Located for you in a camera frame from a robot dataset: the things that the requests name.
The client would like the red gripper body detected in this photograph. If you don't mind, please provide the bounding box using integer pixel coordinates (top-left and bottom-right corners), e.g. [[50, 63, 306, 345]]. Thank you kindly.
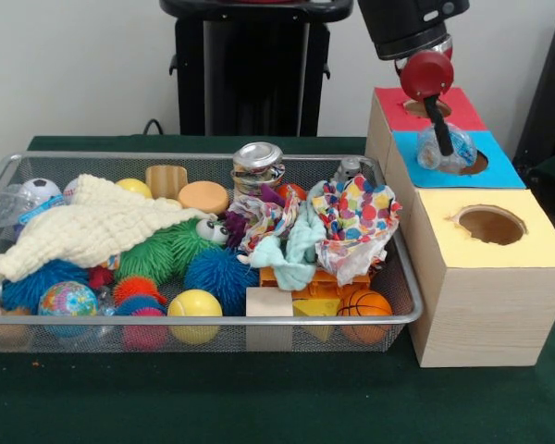
[[394, 36, 455, 101]]

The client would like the yellow ball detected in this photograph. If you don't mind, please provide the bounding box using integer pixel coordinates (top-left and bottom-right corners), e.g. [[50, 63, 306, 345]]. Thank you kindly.
[[166, 289, 224, 346]]

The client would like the cream knitted cloth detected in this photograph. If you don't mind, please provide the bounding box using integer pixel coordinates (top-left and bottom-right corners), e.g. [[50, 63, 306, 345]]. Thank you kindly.
[[0, 173, 210, 284]]

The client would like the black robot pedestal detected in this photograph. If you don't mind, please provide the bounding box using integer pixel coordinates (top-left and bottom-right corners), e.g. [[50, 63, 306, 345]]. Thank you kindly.
[[159, 0, 355, 138]]

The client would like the black cable loop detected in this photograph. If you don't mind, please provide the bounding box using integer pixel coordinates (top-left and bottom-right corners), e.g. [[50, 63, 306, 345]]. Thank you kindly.
[[142, 117, 167, 137]]

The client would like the light teal cloth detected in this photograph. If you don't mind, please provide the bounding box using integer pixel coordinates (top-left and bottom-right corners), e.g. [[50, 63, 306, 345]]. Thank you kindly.
[[249, 182, 334, 291]]

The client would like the black stand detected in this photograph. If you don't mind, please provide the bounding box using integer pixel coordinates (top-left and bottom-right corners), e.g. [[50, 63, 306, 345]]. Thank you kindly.
[[512, 7, 555, 170]]

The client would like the globe print ball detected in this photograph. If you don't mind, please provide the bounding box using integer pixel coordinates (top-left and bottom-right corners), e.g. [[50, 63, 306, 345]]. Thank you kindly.
[[37, 280, 99, 337]]

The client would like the colourful spotted cloth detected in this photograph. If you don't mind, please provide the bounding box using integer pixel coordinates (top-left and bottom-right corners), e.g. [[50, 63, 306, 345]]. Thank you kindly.
[[312, 173, 403, 286]]

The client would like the crushed bottle with blue label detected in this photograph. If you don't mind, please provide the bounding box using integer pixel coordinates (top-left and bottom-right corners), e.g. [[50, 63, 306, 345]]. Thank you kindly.
[[0, 183, 68, 228], [415, 120, 480, 175]]

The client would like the shallow clear mesh bin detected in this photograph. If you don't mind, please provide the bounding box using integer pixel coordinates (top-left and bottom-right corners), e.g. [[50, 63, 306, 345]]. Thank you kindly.
[[0, 151, 426, 355]]

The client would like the blue spiky ball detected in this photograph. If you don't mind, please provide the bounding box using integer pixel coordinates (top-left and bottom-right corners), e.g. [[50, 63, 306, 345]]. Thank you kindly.
[[184, 247, 260, 316], [2, 257, 92, 312]]

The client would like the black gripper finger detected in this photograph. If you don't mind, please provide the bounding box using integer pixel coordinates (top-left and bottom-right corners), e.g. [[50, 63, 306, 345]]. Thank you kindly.
[[423, 94, 456, 158]]

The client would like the crushed silver metal can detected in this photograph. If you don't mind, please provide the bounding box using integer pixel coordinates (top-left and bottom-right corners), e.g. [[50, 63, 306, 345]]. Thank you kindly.
[[232, 142, 289, 196]]

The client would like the wooden box with three holes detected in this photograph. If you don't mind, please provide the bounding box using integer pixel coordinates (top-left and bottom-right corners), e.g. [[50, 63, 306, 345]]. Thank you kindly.
[[364, 85, 555, 369]]

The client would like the black and white soccer ball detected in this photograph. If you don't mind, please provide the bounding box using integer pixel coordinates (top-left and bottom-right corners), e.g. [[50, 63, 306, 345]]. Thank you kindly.
[[22, 178, 62, 203]]

